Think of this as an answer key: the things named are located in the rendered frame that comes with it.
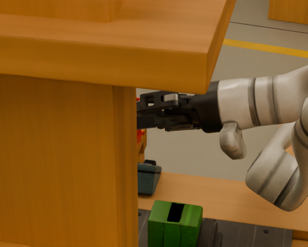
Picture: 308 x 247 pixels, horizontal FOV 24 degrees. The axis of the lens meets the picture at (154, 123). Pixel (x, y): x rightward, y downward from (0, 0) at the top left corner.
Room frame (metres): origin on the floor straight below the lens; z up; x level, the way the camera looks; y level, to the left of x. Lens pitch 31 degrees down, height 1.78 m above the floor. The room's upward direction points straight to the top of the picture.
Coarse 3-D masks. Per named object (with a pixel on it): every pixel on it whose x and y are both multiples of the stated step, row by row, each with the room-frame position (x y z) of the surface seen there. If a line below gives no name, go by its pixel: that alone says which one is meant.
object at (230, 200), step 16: (160, 176) 1.24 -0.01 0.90; (176, 176) 1.24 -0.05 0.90; (192, 176) 1.24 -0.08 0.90; (160, 192) 1.19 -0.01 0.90; (176, 192) 1.19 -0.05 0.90; (192, 192) 1.19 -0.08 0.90; (208, 192) 1.19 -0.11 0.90; (224, 192) 1.19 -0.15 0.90; (240, 192) 1.19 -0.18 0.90; (144, 208) 1.13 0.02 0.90; (208, 208) 1.13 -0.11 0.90; (224, 208) 1.13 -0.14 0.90; (240, 208) 1.13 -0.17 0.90; (256, 208) 1.13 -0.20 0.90; (272, 208) 1.13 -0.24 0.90; (304, 208) 1.13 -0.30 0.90; (256, 224) 1.09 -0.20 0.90; (272, 224) 1.08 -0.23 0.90; (288, 224) 1.08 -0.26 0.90; (304, 224) 1.08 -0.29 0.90; (304, 240) 1.06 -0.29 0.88
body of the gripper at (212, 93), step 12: (216, 84) 0.90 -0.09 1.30; (180, 96) 0.89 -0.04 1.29; (192, 96) 0.89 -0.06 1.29; (204, 96) 0.89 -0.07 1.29; (216, 96) 0.88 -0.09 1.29; (180, 108) 0.88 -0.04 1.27; (192, 108) 0.88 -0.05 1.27; (204, 108) 0.88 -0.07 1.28; (216, 108) 0.87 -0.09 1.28; (192, 120) 0.92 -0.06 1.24; (204, 120) 0.87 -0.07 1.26; (216, 120) 0.87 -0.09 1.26
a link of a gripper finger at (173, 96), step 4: (164, 96) 0.88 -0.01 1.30; (168, 96) 0.87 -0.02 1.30; (172, 96) 0.87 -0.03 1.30; (176, 96) 0.87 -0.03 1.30; (164, 100) 0.87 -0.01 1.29; (168, 100) 0.87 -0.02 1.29; (180, 100) 0.88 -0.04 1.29; (184, 100) 0.89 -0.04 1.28; (180, 104) 0.88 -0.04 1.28; (184, 104) 0.89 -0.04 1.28
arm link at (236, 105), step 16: (224, 80) 0.91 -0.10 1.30; (240, 80) 0.90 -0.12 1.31; (224, 96) 0.88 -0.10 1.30; (240, 96) 0.87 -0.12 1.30; (224, 112) 0.87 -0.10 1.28; (240, 112) 0.86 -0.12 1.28; (256, 112) 0.86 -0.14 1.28; (224, 128) 0.85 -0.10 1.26; (240, 128) 0.87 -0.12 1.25; (224, 144) 0.82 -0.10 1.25; (240, 144) 0.86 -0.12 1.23
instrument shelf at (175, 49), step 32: (128, 0) 0.62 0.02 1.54; (160, 0) 0.62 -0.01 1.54; (192, 0) 0.62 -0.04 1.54; (224, 0) 0.62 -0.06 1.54; (0, 32) 0.55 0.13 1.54; (32, 32) 0.55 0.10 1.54; (64, 32) 0.55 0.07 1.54; (96, 32) 0.55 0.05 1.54; (128, 32) 0.55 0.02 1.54; (160, 32) 0.55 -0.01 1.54; (192, 32) 0.55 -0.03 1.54; (224, 32) 0.61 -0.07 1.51; (0, 64) 0.55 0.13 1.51; (32, 64) 0.54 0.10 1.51; (64, 64) 0.53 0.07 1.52; (96, 64) 0.53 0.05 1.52; (128, 64) 0.52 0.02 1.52; (160, 64) 0.52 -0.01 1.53; (192, 64) 0.51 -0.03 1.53
